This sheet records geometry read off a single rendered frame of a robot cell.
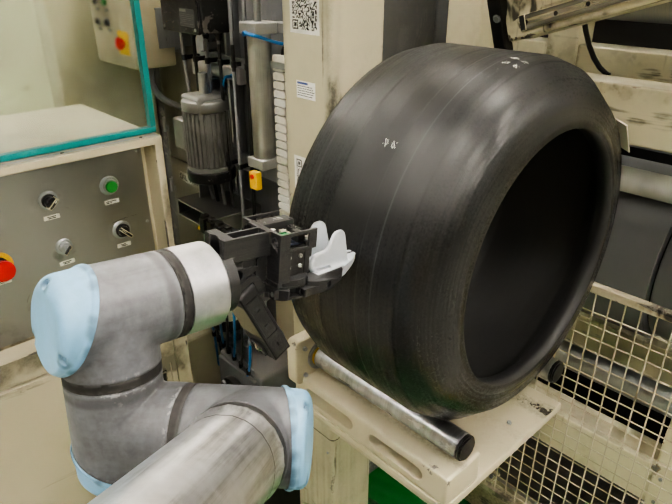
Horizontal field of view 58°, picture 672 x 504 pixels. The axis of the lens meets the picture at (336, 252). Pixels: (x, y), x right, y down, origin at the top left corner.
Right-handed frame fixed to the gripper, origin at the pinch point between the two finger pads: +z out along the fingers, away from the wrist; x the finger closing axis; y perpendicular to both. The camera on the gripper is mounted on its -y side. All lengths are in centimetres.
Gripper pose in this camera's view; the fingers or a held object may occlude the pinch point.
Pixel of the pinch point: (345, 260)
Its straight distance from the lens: 77.4
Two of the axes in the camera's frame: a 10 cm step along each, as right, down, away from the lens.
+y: 0.9, -9.2, -3.7
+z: 7.2, -2.0, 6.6
